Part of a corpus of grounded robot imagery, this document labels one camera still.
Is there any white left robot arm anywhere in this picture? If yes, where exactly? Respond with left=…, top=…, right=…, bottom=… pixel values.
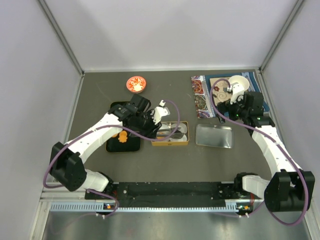
left=45, top=94, right=173, bottom=199

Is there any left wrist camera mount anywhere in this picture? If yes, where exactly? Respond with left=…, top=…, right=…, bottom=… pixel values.
left=152, top=100, right=170, bottom=125

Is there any white paper cup bottom-right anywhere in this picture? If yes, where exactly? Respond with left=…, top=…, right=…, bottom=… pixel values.
left=169, top=134, right=188, bottom=142

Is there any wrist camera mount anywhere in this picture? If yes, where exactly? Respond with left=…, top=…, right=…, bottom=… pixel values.
left=227, top=82, right=247, bottom=105
left=152, top=100, right=170, bottom=125

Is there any orange figure cookie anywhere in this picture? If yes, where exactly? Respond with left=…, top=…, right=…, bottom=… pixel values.
left=118, top=130, right=128, bottom=143

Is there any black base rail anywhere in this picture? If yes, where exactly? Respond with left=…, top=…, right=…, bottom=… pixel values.
left=84, top=181, right=251, bottom=208

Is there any white paper cup top-left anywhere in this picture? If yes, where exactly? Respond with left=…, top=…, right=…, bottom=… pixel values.
left=161, top=122, right=172, bottom=129

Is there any yellow cookie tin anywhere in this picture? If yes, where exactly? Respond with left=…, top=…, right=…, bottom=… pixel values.
left=151, top=121, right=190, bottom=147

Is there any black round cookie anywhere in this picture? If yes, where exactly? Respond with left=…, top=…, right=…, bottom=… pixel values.
left=172, top=132, right=184, bottom=139

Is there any wooden puzzle board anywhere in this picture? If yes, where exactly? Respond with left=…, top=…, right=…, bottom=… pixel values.
left=209, top=77, right=232, bottom=106

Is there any white bowl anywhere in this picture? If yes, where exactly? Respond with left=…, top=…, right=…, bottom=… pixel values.
left=228, top=75, right=250, bottom=91

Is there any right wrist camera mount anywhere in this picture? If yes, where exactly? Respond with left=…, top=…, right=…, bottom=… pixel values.
left=227, top=82, right=247, bottom=105

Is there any white paper cup top-right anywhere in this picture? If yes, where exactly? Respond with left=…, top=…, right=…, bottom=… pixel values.
left=172, top=122, right=188, bottom=134

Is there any patterned cloth mat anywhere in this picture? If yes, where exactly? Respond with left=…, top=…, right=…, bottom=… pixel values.
left=191, top=71, right=261, bottom=119

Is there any black rectangular tray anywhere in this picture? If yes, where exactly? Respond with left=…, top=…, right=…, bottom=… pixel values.
left=105, top=100, right=143, bottom=154

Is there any silver tin lid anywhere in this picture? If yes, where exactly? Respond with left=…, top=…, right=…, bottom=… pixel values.
left=195, top=124, right=234, bottom=149

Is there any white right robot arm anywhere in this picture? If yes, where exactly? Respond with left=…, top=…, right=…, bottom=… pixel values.
left=215, top=91, right=315, bottom=213

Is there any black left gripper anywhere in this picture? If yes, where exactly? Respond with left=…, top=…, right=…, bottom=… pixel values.
left=134, top=110, right=162, bottom=140

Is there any red patterned small bowl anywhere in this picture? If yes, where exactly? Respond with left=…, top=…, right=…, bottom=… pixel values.
left=126, top=76, right=147, bottom=94

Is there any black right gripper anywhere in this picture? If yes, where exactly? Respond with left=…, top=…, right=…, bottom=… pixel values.
left=216, top=92, right=250, bottom=124

